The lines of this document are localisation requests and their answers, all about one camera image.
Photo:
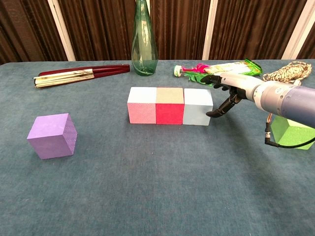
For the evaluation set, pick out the green foam cube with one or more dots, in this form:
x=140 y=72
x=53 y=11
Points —
x=292 y=137

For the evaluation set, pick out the brown pleated curtain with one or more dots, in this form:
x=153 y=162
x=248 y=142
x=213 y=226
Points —
x=177 y=14

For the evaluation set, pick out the folded red paper fan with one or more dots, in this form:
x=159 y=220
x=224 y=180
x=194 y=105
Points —
x=69 y=75

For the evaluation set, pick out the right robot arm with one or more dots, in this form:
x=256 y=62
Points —
x=290 y=103

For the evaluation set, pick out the pink foam cube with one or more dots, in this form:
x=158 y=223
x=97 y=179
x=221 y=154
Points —
x=141 y=113

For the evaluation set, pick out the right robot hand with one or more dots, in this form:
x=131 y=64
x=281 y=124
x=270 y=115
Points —
x=241 y=84

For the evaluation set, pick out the purple foam cube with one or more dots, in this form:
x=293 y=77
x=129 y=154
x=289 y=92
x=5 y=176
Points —
x=49 y=137

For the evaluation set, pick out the green snack packet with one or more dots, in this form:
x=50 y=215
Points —
x=236 y=67

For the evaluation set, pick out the blue felt table mat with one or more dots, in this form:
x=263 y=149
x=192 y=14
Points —
x=157 y=184

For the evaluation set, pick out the light blue foam cube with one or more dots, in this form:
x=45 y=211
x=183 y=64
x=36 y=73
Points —
x=197 y=113

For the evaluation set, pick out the green glass bottle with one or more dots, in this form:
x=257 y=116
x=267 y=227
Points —
x=144 y=49

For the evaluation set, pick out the red foam cube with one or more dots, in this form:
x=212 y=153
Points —
x=169 y=113

